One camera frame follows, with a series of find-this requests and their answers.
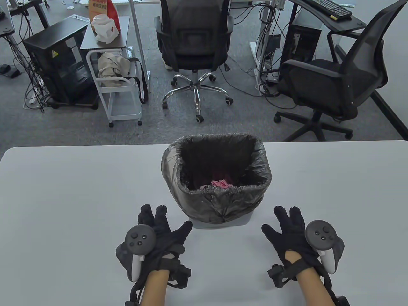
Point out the white rolling cart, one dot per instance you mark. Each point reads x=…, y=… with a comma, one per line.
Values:
x=105, y=38

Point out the beige cloth bag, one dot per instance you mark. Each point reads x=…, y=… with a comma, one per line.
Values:
x=111, y=68

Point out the grey handheld controller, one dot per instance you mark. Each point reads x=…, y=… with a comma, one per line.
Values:
x=320, y=234
x=138, y=237

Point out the black computer tower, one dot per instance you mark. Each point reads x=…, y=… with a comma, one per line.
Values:
x=301, y=41

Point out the person's left hand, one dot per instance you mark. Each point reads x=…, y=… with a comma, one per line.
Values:
x=172, y=242

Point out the grey plastic trash bin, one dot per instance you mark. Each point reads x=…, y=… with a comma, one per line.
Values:
x=223, y=224

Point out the white desk frame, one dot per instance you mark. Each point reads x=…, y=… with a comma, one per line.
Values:
x=137, y=32

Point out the pink trash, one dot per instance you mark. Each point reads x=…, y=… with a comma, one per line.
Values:
x=218, y=184

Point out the black glass computer cabinet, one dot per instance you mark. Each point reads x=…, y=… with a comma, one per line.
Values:
x=57, y=63

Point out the black foot pedal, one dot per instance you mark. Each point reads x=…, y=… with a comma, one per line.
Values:
x=9, y=70

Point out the white plastic bag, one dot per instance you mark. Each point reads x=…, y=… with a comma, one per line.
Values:
x=103, y=28

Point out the person's right hand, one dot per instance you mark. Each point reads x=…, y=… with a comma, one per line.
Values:
x=287, y=236

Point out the orange paper bag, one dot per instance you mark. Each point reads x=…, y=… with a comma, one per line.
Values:
x=110, y=9

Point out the black forearm band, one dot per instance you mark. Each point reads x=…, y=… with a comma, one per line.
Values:
x=341, y=301

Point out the black keyboard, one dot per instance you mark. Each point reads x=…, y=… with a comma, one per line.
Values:
x=331, y=8

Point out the black office chair chrome base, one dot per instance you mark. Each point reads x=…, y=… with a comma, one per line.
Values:
x=191, y=38

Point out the black plastic garbage bag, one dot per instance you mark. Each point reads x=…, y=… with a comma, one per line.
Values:
x=216, y=207

